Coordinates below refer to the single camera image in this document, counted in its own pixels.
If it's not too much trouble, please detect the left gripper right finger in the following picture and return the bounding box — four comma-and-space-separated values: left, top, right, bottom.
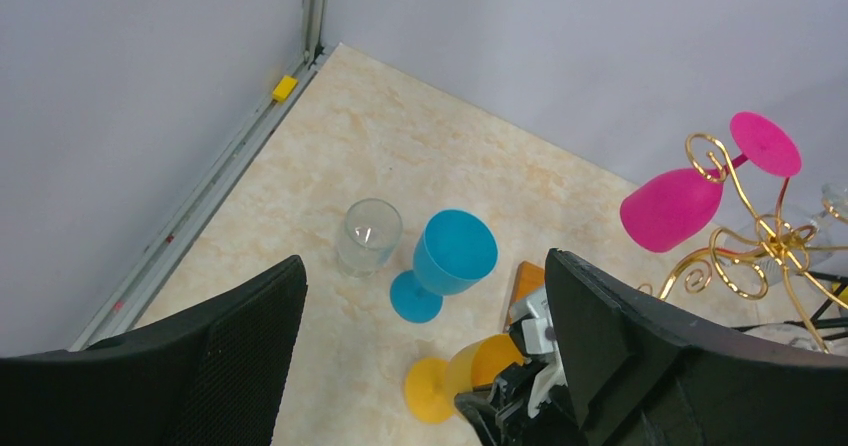
545, 249, 847, 445

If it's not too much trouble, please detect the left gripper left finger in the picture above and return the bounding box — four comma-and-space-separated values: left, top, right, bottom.
1, 255, 308, 445

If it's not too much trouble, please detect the yellow wine glass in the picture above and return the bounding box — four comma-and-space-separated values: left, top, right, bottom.
403, 333, 524, 424

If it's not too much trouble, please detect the clear wine glass front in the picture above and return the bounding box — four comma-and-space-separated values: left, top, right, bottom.
336, 198, 403, 278

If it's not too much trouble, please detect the clear wine glass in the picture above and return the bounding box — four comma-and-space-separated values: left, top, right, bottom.
336, 198, 403, 278
719, 183, 847, 285
788, 336, 829, 353

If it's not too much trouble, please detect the blue wine glass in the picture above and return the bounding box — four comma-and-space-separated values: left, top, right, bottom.
389, 209, 499, 324

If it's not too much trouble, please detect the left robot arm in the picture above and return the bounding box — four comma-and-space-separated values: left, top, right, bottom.
1, 250, 847, 445

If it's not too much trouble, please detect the wooden rack base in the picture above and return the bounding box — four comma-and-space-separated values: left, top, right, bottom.
503, 261, 544, 332

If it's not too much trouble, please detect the pink wine glass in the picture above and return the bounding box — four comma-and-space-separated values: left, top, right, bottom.
619, 111, 802, 253

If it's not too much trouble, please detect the clear wine glass right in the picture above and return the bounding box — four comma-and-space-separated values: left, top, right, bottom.
788, 336, 829, 353

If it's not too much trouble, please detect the clear wine glass back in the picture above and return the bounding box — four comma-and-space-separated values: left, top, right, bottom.
719, 183, 847, 285

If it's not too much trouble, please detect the black tripod stand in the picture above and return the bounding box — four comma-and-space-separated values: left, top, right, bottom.
731, 270, 848, 345

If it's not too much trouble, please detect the yellow block left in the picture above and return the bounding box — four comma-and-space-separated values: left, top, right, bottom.
271, 75, 299, 102

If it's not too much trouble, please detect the gold wire glass rack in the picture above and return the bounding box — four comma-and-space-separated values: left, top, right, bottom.
638, 133, 847, 354

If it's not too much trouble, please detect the aluminium frame post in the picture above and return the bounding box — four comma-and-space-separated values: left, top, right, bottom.
302, 0, 327, 66

